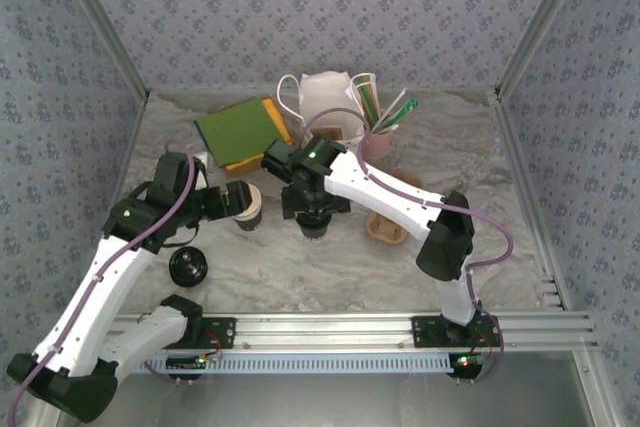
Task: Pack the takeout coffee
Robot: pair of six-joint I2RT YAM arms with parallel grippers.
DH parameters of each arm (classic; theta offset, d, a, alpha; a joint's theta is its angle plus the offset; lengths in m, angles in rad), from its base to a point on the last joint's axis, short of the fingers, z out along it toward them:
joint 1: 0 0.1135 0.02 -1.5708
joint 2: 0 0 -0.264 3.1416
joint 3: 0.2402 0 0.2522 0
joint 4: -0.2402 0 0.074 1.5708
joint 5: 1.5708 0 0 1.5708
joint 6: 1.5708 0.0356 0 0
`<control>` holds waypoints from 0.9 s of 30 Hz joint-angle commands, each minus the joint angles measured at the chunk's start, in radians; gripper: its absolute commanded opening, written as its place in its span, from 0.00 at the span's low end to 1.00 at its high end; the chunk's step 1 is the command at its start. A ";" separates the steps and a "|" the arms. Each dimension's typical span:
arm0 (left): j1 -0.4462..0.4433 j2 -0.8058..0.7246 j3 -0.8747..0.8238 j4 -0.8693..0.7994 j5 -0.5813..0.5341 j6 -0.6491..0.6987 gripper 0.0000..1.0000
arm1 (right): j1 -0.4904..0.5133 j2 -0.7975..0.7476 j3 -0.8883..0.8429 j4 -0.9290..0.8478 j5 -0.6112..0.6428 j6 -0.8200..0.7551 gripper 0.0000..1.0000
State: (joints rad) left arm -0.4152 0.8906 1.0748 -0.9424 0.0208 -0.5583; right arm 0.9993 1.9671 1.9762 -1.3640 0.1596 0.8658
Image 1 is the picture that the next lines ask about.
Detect brown pulp cup carrier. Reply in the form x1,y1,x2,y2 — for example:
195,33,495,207
365,169,424,247

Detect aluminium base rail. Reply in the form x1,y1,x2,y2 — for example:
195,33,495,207
107,310,600,354

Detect yellow paper napkin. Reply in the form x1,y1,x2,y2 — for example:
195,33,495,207
262,96,294,146

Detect white slotted cable duct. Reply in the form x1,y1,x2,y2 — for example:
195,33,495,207
144,352,461,375

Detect aluminium frame post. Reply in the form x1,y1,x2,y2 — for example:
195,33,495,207
49,0,151,101
494,0,596,101

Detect black and white paper cup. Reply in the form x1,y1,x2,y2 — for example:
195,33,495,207
300,222,329,243
232,184,264,233

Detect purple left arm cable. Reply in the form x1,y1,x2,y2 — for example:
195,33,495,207
7,140,201,427

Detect small circuit board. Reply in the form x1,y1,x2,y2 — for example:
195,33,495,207
448,354,486,371
166,355,207,371

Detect green striped paper straw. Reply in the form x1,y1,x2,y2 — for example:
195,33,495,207
354,79,377,128

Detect green plastic stirrer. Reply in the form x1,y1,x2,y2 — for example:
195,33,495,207
387,98,420,128

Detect white wrapped straw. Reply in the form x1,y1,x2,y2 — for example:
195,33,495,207
374,89,409,132

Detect pink straw holder cup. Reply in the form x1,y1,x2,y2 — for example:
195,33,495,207
360,127,394,161

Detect white paper bag with handles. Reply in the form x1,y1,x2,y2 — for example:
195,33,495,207
277,70,377,146

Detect black left camera cable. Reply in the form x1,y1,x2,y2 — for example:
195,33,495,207
172,224,201,248

